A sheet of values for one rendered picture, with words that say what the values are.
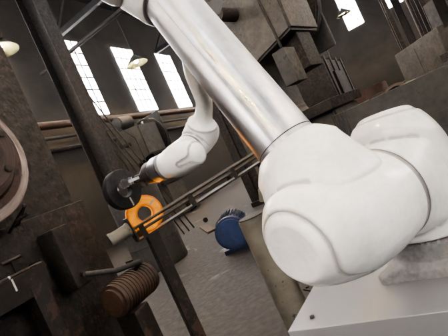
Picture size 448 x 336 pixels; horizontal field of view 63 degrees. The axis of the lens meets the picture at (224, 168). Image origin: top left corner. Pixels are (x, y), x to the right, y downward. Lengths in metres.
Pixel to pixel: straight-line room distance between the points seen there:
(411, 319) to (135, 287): 1.04
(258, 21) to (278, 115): 2.99
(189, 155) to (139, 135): 8.10
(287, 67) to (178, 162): 2.14
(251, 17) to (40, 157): 2.39
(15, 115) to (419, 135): 1.55
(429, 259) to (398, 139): 0.20
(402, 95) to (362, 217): 2.26
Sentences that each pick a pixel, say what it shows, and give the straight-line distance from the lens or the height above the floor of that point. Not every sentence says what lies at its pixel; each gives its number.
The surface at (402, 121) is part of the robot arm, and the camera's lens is 0.65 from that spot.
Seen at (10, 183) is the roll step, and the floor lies 0.99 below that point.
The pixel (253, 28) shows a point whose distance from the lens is 3.54.
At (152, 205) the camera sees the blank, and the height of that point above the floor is 0.72.
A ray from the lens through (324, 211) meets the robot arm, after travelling 0.45.
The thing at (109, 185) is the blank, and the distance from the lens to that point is 1.38.
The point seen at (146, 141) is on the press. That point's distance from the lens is 9.16.
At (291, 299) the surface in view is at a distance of 1.52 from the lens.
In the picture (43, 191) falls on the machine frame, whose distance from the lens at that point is 1.70.
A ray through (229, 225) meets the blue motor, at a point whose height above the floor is 0.26.
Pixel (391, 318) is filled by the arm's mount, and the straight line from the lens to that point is 0.61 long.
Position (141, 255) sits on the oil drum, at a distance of 4.03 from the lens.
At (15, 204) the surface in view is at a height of 0.93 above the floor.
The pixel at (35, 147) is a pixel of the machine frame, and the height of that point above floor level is 1.16.
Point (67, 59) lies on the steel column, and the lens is 6.08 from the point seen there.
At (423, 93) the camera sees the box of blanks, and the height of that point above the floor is 0.63.
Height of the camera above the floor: 0.76
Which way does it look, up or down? 1 degrees down
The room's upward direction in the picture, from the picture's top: 25 degrees counter-clockwise
